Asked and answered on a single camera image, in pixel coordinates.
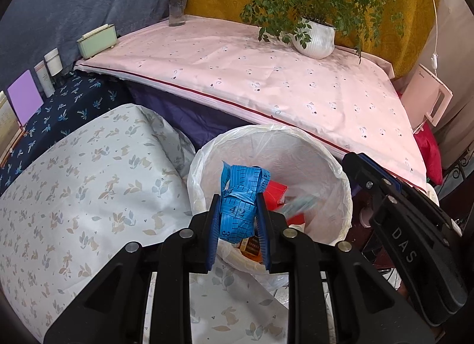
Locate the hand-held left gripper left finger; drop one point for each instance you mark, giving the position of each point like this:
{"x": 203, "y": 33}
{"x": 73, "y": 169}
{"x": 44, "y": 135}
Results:
{"x": 214, "y": 235}

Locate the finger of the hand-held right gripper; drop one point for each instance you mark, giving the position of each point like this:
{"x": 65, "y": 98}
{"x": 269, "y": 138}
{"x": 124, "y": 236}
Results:
{"x": 361, "y": 170}

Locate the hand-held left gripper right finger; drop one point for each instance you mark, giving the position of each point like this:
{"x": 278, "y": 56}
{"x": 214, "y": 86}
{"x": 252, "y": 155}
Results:
{"x": 263, "y": 235}

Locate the blue tape measure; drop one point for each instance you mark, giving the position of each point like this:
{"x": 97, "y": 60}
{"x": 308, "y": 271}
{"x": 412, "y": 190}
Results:
{"x": 237, "y": 210}

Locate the white lined trash bin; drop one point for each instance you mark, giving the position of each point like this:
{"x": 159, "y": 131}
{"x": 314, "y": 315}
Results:
{"x": 296, "y": 159}

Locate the brown packet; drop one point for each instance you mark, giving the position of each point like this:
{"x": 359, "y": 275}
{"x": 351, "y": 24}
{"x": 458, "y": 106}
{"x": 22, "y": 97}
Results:
{"x": 250, "y": 249}

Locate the red box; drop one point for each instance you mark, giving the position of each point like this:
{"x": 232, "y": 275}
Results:
{"x": 276, "y": 192}

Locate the red cloth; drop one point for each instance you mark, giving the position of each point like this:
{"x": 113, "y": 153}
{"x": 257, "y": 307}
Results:
{"x": 429, "y": 151}

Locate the dark purple cloth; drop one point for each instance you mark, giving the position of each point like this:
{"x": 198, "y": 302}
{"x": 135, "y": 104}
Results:
{"x": 177, "y": 111}

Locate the white rabbit-print sheet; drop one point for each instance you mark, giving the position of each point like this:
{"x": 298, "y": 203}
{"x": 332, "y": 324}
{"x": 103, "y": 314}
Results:
{"x": 92, "y": 188}

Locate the pink printed sheet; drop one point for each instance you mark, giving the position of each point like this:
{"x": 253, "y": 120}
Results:
{"x": 259, "y": 81}

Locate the green plant in white pot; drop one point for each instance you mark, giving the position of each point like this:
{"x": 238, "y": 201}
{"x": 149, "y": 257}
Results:
{"x": 314, "y": 37}

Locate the yellow cloth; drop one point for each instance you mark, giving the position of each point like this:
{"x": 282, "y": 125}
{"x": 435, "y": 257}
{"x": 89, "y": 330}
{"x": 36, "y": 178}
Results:
{"x": 407, "y": 3}

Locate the navy printed cloth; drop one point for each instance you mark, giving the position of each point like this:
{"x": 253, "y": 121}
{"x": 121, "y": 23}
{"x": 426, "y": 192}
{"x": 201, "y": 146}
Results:
{"x": 70, "y": 107}

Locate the green tissue box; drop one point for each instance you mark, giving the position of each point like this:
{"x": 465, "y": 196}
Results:
{"x": 97, "y": 42}

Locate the tall white bottle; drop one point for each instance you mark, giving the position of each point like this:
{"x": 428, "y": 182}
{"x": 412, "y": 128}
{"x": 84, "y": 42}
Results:
{"x": 44, "y": 79}

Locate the open kraft cardboard box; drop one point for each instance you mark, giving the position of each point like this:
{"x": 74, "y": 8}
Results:
{"x": 9, "y": 125}

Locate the purple card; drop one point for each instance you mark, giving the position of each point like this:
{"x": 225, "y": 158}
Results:
{"x": 25, "y": 96}

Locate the white bottle with cap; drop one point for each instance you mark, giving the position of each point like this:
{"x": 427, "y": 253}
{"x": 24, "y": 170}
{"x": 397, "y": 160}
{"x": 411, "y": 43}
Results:
{"x": 53, "y": 62}

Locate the blue-grey blanket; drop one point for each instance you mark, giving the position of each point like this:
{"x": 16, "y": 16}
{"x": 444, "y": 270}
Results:
{"x": 74, "y": 3}

